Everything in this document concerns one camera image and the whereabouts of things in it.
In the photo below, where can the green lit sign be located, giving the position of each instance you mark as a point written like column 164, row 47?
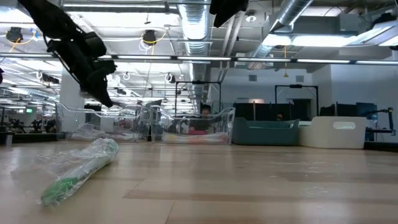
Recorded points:
column 29, row 110

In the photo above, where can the dark office monitor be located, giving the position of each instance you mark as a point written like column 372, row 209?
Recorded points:
column 367, row 109

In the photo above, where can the white plastic bin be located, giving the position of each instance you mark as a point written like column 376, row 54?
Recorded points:
column 323, row 137

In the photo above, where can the dark office partition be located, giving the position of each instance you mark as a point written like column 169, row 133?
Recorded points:
column 258, row 110

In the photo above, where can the purple toothbrush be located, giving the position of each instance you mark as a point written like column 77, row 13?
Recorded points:
column 115, row 136

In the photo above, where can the black gantry frame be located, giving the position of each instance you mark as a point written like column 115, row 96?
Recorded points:
column 297, row 86

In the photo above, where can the suspended light rail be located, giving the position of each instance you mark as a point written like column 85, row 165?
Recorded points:
column 280, row 59

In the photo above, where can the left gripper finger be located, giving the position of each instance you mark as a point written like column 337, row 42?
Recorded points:
column 98, row 90

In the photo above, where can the silver ventilation duct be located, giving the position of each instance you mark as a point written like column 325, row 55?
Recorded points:
column 292, row 14
column 194, row 31

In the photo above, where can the grey metal cylinder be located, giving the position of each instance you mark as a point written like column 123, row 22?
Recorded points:
column 8, row 138

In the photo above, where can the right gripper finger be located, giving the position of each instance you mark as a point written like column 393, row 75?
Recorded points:
column 224, row 9

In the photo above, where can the green toothbrush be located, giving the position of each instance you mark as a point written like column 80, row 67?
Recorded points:
column 59, row 189

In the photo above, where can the white building column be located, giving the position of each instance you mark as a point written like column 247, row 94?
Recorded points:
column 70, row 99

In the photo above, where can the teal plastic bin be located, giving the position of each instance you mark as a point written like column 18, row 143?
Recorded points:
column 264, row 133

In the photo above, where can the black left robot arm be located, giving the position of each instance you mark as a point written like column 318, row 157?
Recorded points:
column 46, row 15

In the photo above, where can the clear plastic bin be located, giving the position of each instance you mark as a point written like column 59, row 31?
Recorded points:
column 65, row 121
column 227, row 124

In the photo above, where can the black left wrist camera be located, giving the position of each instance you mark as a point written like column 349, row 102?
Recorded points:
column 94, row 45

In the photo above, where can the black articulated stand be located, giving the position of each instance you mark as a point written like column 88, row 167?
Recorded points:
column 390, row 119

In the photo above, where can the person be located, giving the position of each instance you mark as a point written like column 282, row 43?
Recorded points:
column 205, row 110
column 280, row 117

